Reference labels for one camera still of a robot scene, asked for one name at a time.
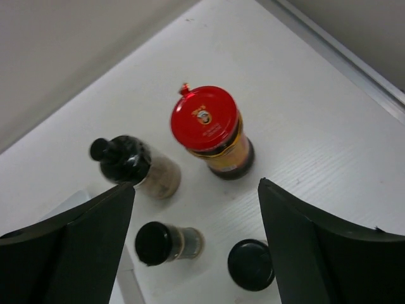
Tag white plastic organizer tray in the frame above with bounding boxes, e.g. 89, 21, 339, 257
43, 188, 145, 303

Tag black-top brown chunk grinder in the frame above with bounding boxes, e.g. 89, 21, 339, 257
89, 135, 181, 200

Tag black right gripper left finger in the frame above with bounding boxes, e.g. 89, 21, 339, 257
1, 184, 135, 303

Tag red-lid sauce jar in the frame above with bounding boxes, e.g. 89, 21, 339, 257
170, 84, 255, 181

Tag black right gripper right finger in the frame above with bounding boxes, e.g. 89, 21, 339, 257
258, 179, 404, 303

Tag small black-lid spice jar outer-right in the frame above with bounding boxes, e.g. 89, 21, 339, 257
227, 239, 275, 292

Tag small black-lid spice jar inner-right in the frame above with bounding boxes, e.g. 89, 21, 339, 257
134, 222, 205, 267

